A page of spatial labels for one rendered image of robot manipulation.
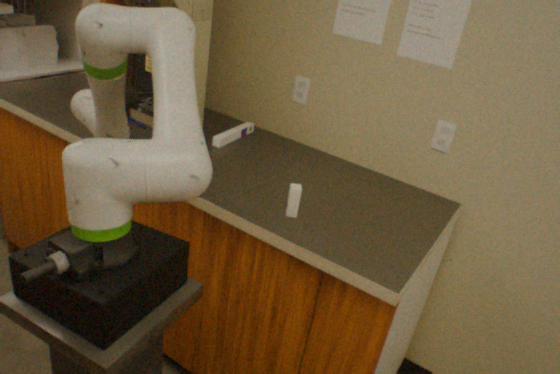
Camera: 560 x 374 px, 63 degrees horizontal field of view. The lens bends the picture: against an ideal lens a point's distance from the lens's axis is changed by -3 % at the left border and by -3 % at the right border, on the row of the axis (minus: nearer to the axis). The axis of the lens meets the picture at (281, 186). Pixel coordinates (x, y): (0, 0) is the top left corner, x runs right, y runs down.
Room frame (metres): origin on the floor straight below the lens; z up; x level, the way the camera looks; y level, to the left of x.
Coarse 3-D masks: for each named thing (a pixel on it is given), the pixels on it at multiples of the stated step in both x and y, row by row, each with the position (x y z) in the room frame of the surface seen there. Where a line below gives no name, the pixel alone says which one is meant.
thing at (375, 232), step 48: (0, 96) 1.90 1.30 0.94; (48, 96) 2.00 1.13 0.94; (240, 144) 1.80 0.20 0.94; (288, 144) 1.90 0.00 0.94; (240, 192) 1.39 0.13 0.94; (288, 192) 1.45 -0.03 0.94; (336, 192) 1.51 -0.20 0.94; (384, 192) 1.58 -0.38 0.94; (288, 240) 1.15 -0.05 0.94; (336, 240) 1.19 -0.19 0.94; (384, 240) 1.24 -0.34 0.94; (432, 240) 1.28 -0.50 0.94; (384, 288) 1.00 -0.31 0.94
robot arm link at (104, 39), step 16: (80, 16) 1.10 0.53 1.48; (96, 16) 1.09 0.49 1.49; (112, 16) 1.11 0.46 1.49; (128, 16) 1.12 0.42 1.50; (80, 32) 1.09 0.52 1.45; (96, 32) 1.08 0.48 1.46; (112, 32) 1.09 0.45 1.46; (128, 32) 1.11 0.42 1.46; (80, 48) 1.12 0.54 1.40; (96, 48) 1.09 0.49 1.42; (112, 48) 1.10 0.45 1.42; (128, 48) 1.12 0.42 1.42; (96, 64) 1.12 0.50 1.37; (112, 64) 1.14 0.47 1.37
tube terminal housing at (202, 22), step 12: (204, 0) 1.79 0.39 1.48; (192, 12) 1.74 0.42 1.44; (204, 12) 1.80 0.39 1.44; (204, 24) 1.80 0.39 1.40; (204, 36) 1.81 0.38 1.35; (204, 48) 1.81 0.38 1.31; (204, 60) 1.82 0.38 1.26; (204, 72) 1.82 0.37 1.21; (204, 84) 1.83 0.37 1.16; (204, 96) 1.83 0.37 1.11; (144, 120) 1.85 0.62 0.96
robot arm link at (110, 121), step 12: (96, 84) 1.17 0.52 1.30; (108, 84) 1.17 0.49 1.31; (120, 84) 1.20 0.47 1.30; (96, 96) 1.21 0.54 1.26; (108, 96) 1.20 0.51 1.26; (120, 96) 1.23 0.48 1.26; (96, 108) 1.25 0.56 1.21; (108, 108) 1.23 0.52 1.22; (120, 108) 1.26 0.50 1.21; (96, 120) 1.29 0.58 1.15; (108, 120) 1.26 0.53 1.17; (120, 120) 1.29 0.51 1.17; (96, 132) 1.31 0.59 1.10; (108, 132) 1.29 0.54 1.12; (120, 132) 1.31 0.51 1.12
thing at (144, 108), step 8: (136, 56) 1.86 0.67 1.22; (144, 56) 1.84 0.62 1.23; (136, 64) 1.86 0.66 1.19; (144, 64) 1.84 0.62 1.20; (136, 72) 1.86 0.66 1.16; (144, 72) 1.84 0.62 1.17; (136, 80) 1.86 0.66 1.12; (144, 80) 1.84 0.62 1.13; (144, 104) 1.84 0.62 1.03; (144, 112) 1.84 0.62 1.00; (152, 112) 1.81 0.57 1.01
